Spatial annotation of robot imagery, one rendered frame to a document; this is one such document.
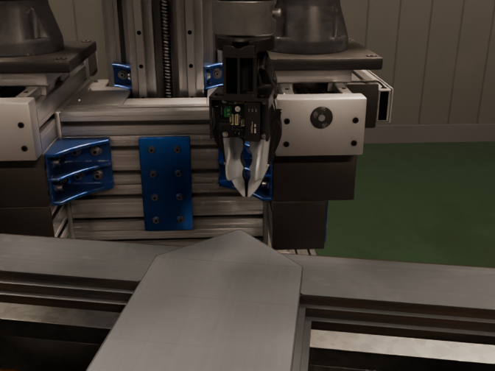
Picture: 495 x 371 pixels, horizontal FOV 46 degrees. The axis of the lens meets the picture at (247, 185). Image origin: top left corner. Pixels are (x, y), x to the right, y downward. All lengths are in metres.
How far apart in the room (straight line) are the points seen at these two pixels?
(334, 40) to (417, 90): 3.04
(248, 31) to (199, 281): 0.29
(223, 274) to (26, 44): 0.53
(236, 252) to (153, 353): 0.21
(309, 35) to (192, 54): 0.23
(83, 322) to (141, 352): 0.36
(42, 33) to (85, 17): 2.77
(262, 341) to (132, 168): 0.54
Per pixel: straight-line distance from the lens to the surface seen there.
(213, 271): 0.69
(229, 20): 0.68
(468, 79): 4.14
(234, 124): 0.71
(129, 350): 0.58
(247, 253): 0.72
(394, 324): 0.66
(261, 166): 0.76
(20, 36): 1.03
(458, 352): 0.89
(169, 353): 0.57
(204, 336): 0.58
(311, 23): 0.99
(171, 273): 0.69
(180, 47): 1.11
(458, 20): 4.04
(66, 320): 0.94
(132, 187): 1.05
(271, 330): 0.59
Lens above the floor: 1.19
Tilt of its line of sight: 22 degrees down
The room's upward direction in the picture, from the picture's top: straight up
